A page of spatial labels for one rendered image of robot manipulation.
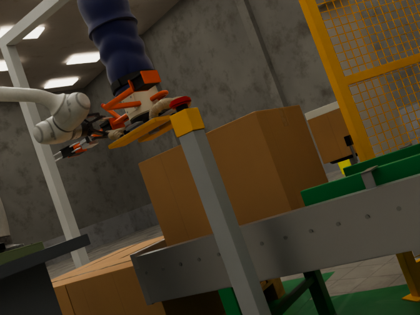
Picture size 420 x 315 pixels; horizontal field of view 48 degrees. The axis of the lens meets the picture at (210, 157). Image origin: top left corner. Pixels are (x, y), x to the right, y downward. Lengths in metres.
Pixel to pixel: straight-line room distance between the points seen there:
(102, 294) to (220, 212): 1.11
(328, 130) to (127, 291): 1.98
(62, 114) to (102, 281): 0.82
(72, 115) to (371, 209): 1.19
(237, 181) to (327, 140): 1.91
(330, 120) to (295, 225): 2.13
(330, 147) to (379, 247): 2.18
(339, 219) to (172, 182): 0.74
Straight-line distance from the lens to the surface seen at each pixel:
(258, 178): 1.68
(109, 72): 2.21
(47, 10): 5.53
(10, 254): 1.74
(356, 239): 1.45
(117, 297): 2.31
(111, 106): 1.98
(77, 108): 1.96
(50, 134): 2.06
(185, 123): 1.41
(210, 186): 1.40
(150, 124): 2.00
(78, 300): 2.52
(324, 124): 3.57
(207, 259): 1.70
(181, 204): 1.89
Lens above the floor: 0.76
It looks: 3 degrees up
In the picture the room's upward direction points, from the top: 20 degrees counter-clockwise
